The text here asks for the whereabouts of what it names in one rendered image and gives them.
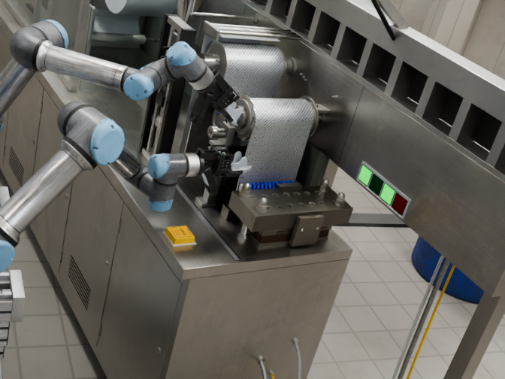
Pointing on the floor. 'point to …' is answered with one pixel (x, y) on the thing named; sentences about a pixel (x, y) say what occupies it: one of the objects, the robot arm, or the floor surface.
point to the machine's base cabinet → (157, 276)
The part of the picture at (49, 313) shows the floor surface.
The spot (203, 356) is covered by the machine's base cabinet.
